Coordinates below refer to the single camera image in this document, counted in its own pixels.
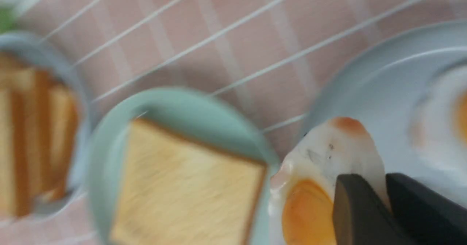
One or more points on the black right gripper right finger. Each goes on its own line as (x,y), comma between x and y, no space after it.
(425,215)

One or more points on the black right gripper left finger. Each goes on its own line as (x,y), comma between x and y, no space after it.
(360,217)

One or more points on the fried egg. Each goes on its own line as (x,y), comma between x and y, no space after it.
(439,123)
(302,191)

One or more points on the toast slice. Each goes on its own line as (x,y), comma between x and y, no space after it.
(65,119)
(176,191)
(34,86)
(15,177)

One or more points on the grey blue egg plate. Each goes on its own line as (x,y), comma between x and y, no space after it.
(382,87)

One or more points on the teal green centre plate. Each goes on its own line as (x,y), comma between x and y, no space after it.
(190,112)

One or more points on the pink checkered tablecloth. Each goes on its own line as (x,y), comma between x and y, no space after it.
(267,58)

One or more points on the light blue bread plate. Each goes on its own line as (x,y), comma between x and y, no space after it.
(33,49)

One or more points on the green foam cube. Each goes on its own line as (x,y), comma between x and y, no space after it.
(7,19)

